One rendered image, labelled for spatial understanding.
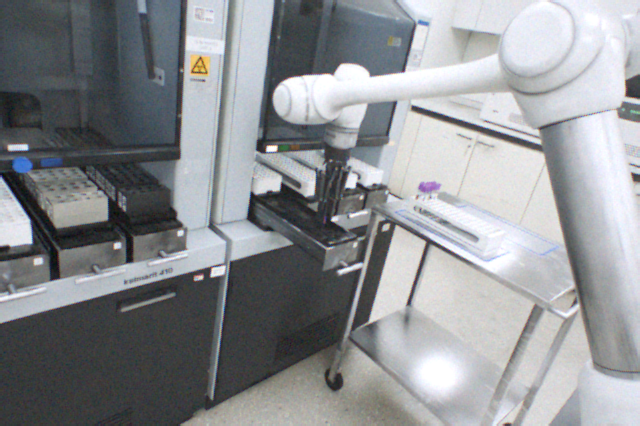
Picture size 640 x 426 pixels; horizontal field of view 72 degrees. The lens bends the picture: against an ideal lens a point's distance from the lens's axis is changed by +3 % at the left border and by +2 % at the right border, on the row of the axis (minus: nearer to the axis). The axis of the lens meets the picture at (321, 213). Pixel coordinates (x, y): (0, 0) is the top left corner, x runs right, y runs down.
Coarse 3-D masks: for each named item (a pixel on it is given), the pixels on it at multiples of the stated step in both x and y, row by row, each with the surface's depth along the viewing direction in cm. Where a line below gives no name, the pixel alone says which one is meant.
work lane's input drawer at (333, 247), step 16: (272, 192) 140; (256, 208) 135; (272, 208) 131; (288, 208) 135; (304, 208) 137; (272, 224) 130; (288, 224) 125; (304, 224) 126; (320, 224) 129; (336, 224) 127; (304, 240) 121; (320, 240) 117; (336, 240) 118; (352, 240) 122; (320, 256) 117; (336, 256) 119; (352, 256) 124; (336, 272) 116
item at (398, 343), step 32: (416, 224) 138; (512, 224) 155; (480, 256) 125; (512, 256) 129; (544, 256) 134; (352, 288) 159; (416, 288) 190; (512, 288) 114; (544, 288) 114; (352, 320) 165; (384, 320) 180; (416, 320) 184; (384, 352) 162; (416, 352) 165; (448, 352) 169; (416, 384) 150; (448, 384) 153; (480, 384) 156; (512, 384) 159; (448, 416) 140; (480, 416) 142
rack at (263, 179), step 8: (256, 168) 145; (264, 168) 147; (256, 176) 138; (264, 176) 139; (272, 176) 142; (280, 176) 142; (256, 184) 136; (264, 184) 138; (272, 184) 140; (280, 184) 142; (256, 192) 137
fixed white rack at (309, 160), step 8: (288, 152) 169; (296, 152) 171; (304, 152) 173; (296, 160) 174; (304, 160) 163; (312, 160) 166; (320, 160) 167; (312, 168) 169; (352, 176) 156; (352, 184) 158
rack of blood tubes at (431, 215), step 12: (408, 204) 142; (420, 204) 139; (432, 204) 140; (444, 204) 142; (420, 216) 139; (432, 216) 140; (444, 216) 133; (456, 216) 134; (468, 216) 135; (432, 228) 137; (444, 228) 133; (456, 228) 140; (468, 228) 127; (480, 228) 128; (492, 228) 130; (456, 240) 131; (468, 240) 128; (480, 240) 125; (492, 240) 125; (480, 252) 126; (492, 252) 128
